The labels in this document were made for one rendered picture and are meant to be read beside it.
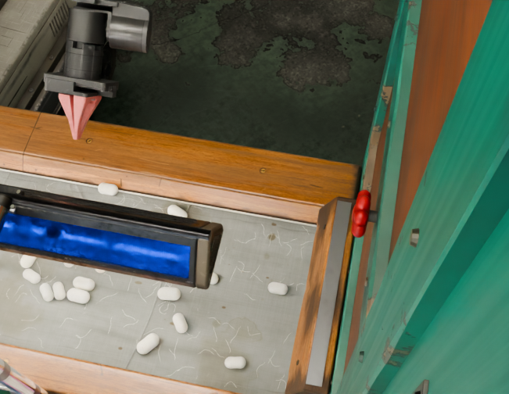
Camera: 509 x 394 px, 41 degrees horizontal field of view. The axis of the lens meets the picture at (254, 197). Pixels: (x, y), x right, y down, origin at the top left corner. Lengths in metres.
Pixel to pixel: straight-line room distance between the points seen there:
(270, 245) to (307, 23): 1.37
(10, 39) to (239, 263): 0.96
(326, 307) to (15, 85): 1.11
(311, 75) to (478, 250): 2.04
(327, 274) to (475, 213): 0.79
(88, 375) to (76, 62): 0.47
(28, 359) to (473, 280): 0.93
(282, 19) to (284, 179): 1.30
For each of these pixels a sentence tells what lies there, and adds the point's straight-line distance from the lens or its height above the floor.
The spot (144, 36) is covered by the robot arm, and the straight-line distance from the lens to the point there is 1.08.
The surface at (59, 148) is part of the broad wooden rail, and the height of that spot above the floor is 0.76.
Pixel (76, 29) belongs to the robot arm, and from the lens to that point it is 1.10.
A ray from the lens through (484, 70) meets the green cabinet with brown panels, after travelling 0.22.
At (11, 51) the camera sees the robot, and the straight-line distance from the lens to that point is 1.81.
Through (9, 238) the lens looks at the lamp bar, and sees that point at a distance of 0.84.
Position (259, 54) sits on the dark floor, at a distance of 2.30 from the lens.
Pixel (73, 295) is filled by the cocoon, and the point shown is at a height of 0.76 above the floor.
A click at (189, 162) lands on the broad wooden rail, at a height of 0.76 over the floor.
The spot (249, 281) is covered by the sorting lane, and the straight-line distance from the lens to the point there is 1.11.
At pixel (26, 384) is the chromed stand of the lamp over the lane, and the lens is 0.97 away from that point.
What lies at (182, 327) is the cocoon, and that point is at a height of 0.76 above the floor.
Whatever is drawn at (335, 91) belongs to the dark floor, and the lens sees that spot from 2.22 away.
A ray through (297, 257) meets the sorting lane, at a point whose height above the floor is 0.74.
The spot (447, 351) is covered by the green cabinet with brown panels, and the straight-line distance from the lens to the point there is 0.25.
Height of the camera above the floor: 1.78
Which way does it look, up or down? 62 degrees down
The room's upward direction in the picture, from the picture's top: 3 degrees counter-clockwise
